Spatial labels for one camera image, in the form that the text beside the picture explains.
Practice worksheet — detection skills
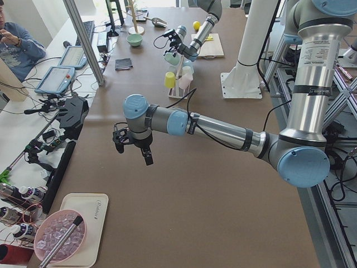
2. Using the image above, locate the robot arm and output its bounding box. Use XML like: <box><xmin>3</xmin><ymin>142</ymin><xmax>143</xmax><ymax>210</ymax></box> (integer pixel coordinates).
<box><xmin>163</xmin><ymin>0</ymin><xmax>223</xmax><ymax>61</ymax></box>
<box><xmin>123</xmin><ymin>1</ymin><xmax>356</xmax><ymax>188</ymax></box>

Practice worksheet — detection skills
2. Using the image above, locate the upper teach pendant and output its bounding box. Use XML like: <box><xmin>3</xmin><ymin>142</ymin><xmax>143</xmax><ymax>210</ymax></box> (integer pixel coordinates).
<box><xmin>58</xmin><ymin>46</ymin><xmax>87</xmax><ymax>70</ymax></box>

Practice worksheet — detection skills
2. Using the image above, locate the wooden mug tree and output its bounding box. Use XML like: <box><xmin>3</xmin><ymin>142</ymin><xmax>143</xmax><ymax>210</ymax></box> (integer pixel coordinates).
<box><xmin>124</xmin><ymin>0</ymin><xmax>145</xmax><ymax>35</ymax></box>

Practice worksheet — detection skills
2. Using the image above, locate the pink bowl with ice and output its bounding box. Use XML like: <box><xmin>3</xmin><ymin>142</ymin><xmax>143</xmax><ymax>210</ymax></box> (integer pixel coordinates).
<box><xmin>34</xmin><ymin>209</ymin><xmax>86</xmax><ymax>264</ymax></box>

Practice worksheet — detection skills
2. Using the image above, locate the yellow lemon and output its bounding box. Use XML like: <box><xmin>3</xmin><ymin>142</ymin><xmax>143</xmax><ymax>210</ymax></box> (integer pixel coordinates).
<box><xmin>192</xmin><ymin>21</ymin><xmax>201</xmax><ymax>31</ymax></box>

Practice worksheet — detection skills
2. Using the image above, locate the light blue cup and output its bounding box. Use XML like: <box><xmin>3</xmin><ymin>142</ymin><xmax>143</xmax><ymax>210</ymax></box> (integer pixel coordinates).
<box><xmin>182</xmin><ymin>61</ymin><xmax>194</xmax><ymax>74</ymax></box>

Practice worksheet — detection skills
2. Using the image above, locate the metal scoop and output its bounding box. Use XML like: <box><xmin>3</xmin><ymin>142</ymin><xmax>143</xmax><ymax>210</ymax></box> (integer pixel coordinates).
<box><xmin>144</xmin><ymin>16</ymin><xmax>167</xmax><ymax>28</ymax></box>

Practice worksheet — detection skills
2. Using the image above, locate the mint green bowl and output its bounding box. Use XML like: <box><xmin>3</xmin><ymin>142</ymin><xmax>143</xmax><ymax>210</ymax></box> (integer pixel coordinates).
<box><xmin>127</xmin><ymin>33</ymin><xmax>143</xmax><ymax>47</ymax></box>

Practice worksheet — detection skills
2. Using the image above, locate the cream plastic tray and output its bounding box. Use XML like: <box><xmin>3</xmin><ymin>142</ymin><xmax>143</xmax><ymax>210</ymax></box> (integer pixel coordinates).
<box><xmin>51</xmin><ymin>193</ymin><xmax>109</xmax><ymax>267</ymax></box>

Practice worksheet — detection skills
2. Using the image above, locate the yellow cup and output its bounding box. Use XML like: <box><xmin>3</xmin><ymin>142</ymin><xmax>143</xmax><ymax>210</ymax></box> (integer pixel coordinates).
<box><xmin>164</xmin><ymin>71</ymin><xmax>176</xmax><ymax>89</ymax></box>

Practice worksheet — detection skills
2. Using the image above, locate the pink cup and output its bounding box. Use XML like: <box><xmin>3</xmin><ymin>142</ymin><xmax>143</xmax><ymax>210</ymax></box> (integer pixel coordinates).
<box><xmin>178</xmin><ymin>73</ymin><xmax>193</xmax><ymax>89</ymax></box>

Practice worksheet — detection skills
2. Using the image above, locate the white wire cup rack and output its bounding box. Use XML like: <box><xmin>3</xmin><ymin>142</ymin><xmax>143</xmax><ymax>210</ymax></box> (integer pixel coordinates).
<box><xmin>168</xmin><ymin>55</ymin><xmax>194</xmax><ymax>98</ymax></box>

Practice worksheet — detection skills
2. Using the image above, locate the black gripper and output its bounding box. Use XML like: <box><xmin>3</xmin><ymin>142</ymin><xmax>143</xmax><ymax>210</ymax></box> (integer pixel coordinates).
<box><xmin>134</xmin><ymin>136</ymin><xmax>153</xmax><ymax>166</ymax></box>
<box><xmin>164</xmin><ymin>36</ymin><xmax>185</xmax><ymax>55</ymax></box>

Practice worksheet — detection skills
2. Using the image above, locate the labelled drink bottle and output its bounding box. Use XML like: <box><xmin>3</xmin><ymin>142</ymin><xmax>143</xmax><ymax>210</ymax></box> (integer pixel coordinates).
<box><xmin>18</xmin><ymin>186</ymin><xmax>45</xmax><ymax>204</ymax></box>
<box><xmin>10</xmin><ymin>223</ymin><xmax>37</xmax><ymax>243</ymax></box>

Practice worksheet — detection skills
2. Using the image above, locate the seated person in blue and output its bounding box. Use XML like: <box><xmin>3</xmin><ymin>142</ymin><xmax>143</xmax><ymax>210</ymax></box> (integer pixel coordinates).
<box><xmin>1</xmin><ymin>1</ymin><xmax>46</xmax><ymax>82</ymax></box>

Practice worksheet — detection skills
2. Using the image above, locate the wooden cutting board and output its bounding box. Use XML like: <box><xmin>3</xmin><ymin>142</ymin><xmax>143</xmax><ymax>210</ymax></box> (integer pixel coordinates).
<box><xmin>198</xmin><ymin>33</ymin><xmax>224</xmax><ymax>59</ymax></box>

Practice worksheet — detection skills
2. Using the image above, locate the grey white cup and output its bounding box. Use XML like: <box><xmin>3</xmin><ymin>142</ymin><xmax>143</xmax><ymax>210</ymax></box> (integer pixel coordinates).
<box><xmin>168</xmin><ymin>66</ymin><xmax>176</xmax><ymax>74</ymax></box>

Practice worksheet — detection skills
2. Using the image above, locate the lower teach pendant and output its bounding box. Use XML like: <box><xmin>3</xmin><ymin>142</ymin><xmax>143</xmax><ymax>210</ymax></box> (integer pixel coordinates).
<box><xmin>35</xmin><ymin>66</ymin><xmax>75</xmax><ymax>94</ymax></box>

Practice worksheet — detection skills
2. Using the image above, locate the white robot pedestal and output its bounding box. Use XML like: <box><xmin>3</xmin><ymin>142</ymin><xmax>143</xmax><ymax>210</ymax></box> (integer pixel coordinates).
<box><xmin>220</xmin><ymin>0</ymin><xmax>280</xmax><ymax>99</ymax></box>

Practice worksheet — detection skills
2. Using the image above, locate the mint green cup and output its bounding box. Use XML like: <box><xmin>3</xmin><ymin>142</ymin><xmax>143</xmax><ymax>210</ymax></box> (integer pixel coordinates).
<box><xmin>164</xmin><ymin>52</ymin><xmax>180</xmax><ymax>66</ymax></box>

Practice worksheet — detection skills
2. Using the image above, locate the aluminium frame post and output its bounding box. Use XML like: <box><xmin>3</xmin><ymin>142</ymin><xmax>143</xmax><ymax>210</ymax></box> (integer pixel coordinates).
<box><xmin>63</xmin><ymin>0</ymin><xmax>105</xmax><ymax>86</ymax></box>

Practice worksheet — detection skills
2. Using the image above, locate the black keyboard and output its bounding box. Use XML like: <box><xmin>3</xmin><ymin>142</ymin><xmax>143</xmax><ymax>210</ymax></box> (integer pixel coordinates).
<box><xmin>82</xmin><ymin>21</ymin><xmax>95</xmax><ymax>44</ymax></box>

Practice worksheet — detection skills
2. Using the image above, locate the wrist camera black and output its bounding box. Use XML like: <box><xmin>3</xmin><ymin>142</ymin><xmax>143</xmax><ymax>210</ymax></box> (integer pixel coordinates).
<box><xmin>162</xmin><ymin>29</ymin><xmax>177</xmax><ymax>40</ymax></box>
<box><xmin>112</xmin><ymin>122</ymin><xmax>132</xmax><ymax>154</ymax></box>

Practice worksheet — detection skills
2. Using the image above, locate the teach pendant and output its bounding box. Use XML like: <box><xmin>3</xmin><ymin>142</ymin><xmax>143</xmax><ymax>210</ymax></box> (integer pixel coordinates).
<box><xmin>35</xmin><ymin>66</ymin><xmax>75</xmax><ymax>94</ymax></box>
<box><xmin>58</xmin><ymin>46</ymin><xmax>87</xmax><ymax>70</ymax></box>

